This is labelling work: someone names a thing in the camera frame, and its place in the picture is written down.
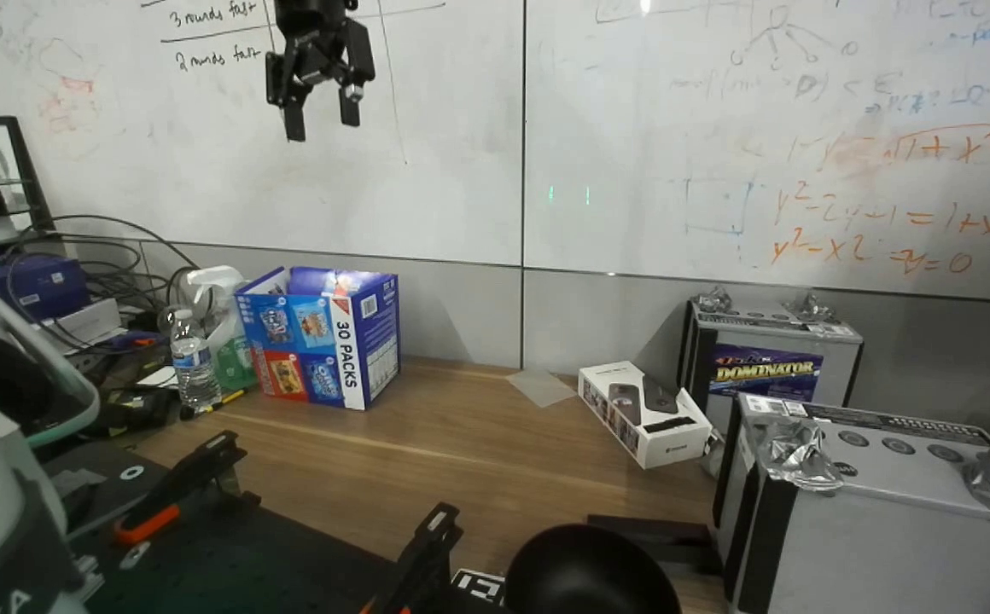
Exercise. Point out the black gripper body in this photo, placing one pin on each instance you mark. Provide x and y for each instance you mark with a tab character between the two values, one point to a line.
323	44

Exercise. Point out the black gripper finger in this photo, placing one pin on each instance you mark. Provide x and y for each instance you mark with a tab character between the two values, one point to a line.
294	121
348	105

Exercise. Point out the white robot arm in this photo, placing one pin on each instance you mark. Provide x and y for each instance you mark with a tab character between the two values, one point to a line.
225	557

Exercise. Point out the blue snack box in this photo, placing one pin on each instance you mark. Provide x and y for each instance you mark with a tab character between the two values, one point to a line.
323	335

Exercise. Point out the blue cardboard box left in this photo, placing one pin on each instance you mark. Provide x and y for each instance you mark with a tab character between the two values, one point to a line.
42	284

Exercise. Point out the small white open box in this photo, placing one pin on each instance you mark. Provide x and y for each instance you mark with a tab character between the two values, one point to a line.
652	426

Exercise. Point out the white spray bottle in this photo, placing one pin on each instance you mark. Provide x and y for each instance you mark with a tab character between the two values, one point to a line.
211	297

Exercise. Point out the clear plastic water bottle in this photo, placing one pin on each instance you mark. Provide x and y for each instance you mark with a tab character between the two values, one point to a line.
191	363

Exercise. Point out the black white marker tag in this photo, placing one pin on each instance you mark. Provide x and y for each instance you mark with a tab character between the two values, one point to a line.
479	584

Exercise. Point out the grey battery near edge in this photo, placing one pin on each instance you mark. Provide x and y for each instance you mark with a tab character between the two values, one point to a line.
852	513

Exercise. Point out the orange handled black clamp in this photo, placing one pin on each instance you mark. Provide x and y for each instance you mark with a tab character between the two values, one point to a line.
210	467

